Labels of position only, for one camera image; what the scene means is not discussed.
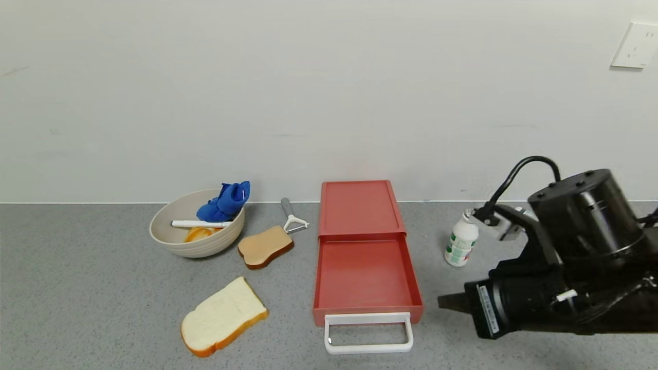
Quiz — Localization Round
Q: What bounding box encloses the small brown toast slice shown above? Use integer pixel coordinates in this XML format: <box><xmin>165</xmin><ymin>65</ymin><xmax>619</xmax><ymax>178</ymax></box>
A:
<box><xmin>237</xmin><ymin>226</ymin><xmax>295</xmax><ymax>270</ymax></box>

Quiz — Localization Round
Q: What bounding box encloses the blue cloth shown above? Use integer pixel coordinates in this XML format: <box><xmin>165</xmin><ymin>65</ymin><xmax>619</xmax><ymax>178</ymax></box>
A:
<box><xmin>196</xmin><ymin>180</ymin><xmax>251</xmax><ymax>223</ymax></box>

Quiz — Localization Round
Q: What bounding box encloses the large white bread slice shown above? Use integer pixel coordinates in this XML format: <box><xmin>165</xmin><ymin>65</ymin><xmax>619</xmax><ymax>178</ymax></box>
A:
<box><xmin>180</xmin><ymin>276</ymin><xmax>269</xmax><ymax>358</ymax></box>

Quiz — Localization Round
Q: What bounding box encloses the white pen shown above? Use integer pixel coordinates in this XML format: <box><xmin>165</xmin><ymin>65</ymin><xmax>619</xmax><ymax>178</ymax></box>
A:
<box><xmin>171</xmin><ymin>220</ymin><xmax>233</xmax><ymax>229</ymax></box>

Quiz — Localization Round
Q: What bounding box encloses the beige ribbed bowl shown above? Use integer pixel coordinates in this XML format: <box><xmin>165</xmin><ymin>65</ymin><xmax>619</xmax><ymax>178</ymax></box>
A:
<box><xmin>149</xmin><ymin>189</ymin><xmax>246</xmax><ymax>258</ymax></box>

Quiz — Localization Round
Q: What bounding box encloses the white bottle green label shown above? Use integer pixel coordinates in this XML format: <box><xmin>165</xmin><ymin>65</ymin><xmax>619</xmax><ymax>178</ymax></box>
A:
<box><xmin>444</xmin><ymin>208</ymin><xmax>480</xmax><ymax>267</ymax></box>

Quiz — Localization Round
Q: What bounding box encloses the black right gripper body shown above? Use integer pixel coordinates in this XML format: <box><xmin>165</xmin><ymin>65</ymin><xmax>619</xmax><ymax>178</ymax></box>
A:
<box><xmin>464</xmin><ymin>273</ymin><xmax>543</xmax><ymax>340</ymax></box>

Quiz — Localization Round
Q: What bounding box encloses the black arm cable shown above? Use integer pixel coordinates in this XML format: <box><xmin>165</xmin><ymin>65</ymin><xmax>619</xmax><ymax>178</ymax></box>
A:
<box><xmin>473</xmin><ymin>156</ymin><xmax>561</xmax><ymax>219</ymax></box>

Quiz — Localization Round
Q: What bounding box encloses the white wall socket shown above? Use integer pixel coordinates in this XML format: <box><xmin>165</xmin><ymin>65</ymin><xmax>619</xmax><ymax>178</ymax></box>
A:
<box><xmin>611</xmin><ymin>22</ymin><xmax>658</xmax><ymax>69</ymax></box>

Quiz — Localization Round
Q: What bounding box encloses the grey handled white peeler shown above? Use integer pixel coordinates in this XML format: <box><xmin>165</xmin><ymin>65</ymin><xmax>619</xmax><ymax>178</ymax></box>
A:
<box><xmin>280</xmin><ymin>198</ymin><xmax>309</xmax><ymax>234</ymax></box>

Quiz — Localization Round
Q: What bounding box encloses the orange round food item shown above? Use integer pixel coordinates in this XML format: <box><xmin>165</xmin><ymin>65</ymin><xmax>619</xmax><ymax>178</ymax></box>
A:
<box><xmin>184</xmin><ymin>227</ymin><xmax>222</xmax><ymax>243</ymax></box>

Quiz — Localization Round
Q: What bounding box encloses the red drawer with white handle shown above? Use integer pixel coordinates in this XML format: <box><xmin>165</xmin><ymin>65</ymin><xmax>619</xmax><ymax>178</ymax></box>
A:
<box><xmin>312</xmin><ymin>232</ymin><xmax>425</xmax><ymax>355</ymax></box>

